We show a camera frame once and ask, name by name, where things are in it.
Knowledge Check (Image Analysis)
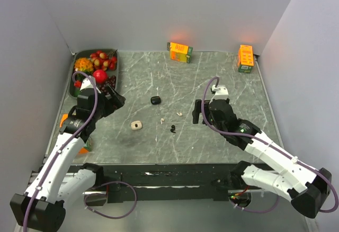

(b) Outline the beige earbud charging case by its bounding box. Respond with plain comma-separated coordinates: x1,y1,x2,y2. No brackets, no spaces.
131,120,142,131

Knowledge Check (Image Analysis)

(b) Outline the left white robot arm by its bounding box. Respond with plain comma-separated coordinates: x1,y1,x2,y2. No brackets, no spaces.
10,85,126,231

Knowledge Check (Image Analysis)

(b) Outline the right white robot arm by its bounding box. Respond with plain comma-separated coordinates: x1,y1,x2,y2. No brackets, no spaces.
192,99,332,219

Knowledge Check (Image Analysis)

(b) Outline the black earbuds pair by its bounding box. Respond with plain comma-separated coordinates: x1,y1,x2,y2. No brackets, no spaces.
170,124,176,134

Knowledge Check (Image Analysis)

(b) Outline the black earbud charging case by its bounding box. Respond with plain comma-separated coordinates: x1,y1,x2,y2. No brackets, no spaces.
150,96,162,105

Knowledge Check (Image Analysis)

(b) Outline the dark purple grape bunch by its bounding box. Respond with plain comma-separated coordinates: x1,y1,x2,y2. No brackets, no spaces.
98,75,116,95

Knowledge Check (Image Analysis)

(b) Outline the red apple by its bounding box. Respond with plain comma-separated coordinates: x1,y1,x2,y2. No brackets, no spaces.
93,69,108,84

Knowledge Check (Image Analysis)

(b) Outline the orange juice box left upper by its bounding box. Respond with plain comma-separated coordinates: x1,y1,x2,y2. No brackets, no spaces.
59,114,68,128

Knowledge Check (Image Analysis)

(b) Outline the orange juice box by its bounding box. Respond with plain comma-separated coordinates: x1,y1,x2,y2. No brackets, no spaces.
59,114,68,128
78,137,93,154
167,42,193,64
237,44,254,73

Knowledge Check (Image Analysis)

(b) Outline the orange yellow flower pineapple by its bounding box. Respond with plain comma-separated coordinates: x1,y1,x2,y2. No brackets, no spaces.
74,58,94,75

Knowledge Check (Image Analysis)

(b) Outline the red cherry bunch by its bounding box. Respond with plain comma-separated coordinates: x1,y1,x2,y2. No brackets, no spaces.
90,50,118,71

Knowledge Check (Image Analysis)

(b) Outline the dark grey fruit tray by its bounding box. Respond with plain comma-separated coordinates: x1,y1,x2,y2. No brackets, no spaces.
68,48,119,98

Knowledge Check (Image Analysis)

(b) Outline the orange juice box left lower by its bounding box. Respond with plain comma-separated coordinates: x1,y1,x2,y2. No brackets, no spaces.
78,137,93,154

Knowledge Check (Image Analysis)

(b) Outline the orange juice box back right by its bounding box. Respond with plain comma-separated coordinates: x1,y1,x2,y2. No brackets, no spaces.
237,44,254,73

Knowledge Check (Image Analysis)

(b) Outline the orange juice box back centre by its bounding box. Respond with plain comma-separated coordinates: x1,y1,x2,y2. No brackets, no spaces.
167,42,193,64

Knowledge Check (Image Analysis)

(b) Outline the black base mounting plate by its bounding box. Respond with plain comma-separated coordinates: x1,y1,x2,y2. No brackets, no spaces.
71,163,262,203

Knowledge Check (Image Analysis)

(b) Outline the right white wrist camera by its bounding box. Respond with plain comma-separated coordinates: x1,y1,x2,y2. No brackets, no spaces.
211,85,229,100

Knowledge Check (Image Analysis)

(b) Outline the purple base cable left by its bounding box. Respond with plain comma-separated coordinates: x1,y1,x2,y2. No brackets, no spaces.
84,181,138,220

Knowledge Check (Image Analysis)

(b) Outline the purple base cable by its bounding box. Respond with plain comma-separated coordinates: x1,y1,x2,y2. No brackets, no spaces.
84,181,138,220
229,194,280,214

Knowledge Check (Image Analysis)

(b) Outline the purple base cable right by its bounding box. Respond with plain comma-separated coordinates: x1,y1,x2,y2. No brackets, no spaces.
229,194,280,214

